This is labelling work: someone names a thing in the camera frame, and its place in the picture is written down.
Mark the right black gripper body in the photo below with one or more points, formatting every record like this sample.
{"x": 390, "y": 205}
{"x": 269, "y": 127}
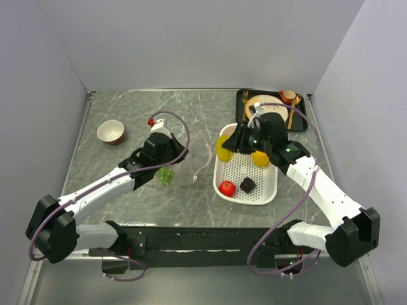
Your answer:
{"x": 250, "y": 140}

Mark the green grapes bunch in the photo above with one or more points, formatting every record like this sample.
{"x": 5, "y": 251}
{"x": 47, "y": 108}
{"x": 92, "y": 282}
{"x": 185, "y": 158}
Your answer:
{"x": 165, "y": 176}

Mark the clear zip top bag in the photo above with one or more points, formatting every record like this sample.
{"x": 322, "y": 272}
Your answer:
{"x": 198, "y": 158}

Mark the yellow green starfruit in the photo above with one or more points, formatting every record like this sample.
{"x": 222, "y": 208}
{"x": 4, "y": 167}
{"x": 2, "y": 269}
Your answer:
{"x": 223, "y": 154}

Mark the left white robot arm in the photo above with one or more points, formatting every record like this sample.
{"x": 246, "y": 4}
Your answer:
{"x": 56, "y": 229}

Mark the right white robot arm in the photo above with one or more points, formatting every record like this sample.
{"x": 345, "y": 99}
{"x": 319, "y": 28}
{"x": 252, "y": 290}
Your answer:
{"x": 353, "y": 231}

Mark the yellow pear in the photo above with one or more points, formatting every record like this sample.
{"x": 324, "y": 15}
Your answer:
{"x": 260, "y": 159}

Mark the black tray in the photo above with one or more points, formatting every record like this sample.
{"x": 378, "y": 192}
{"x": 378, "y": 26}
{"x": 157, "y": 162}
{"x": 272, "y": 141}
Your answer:
{"x": 299, "y": 124}

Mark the cream orange plate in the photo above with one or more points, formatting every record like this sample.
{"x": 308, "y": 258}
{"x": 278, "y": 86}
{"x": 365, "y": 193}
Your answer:
{"x": 277, "y": 106}

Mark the orange cup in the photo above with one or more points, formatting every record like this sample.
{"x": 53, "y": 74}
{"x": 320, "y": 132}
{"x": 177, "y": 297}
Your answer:
{"x": 287, "y": 96}

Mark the gold spoon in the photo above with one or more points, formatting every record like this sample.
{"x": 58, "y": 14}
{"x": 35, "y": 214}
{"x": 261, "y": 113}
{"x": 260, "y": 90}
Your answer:
{"x": 294, "y": 103}

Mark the gold fork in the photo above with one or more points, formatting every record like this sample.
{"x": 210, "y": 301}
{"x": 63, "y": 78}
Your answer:
{"x": 244, "y": 101}

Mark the white brown bowl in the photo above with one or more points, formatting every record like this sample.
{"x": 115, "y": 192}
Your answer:
{"x": 111, "y": 132}

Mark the white perforated basket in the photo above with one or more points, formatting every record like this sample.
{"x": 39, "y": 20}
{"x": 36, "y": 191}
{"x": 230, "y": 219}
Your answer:
{"x": 242, "y": 166}

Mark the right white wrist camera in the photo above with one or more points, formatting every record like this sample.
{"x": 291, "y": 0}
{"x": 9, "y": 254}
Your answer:
{"x": 256, "y": 109}

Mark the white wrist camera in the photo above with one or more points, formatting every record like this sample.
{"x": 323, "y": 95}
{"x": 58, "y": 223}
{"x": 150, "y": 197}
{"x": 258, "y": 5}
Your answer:
{"x": 160, "y": 126}
{"x": 256, "y": 109}

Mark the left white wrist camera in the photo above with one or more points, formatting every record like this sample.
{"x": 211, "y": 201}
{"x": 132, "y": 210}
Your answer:
{"x": 160, "y": 126}

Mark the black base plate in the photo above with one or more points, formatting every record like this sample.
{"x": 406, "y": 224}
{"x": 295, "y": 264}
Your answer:
{"x": 177, "y": 247}

